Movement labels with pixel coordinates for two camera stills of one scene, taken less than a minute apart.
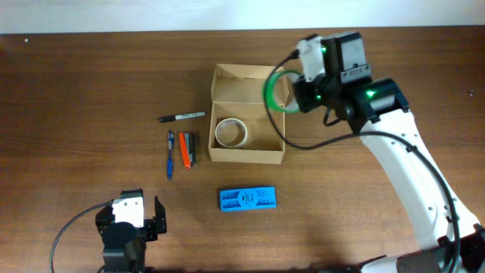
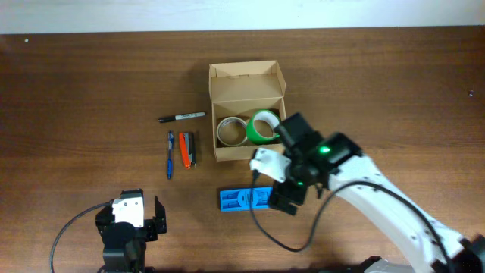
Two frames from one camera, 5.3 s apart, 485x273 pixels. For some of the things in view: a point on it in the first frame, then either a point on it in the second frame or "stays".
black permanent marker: x=173 y=117 stays
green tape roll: x=267 y=92 -> x=268 y=116
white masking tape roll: x=231 y=133 stays
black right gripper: x=301 y=95 -> x=287 y=195
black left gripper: x=148 y=227 stays
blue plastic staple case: x=248 y=199 stays
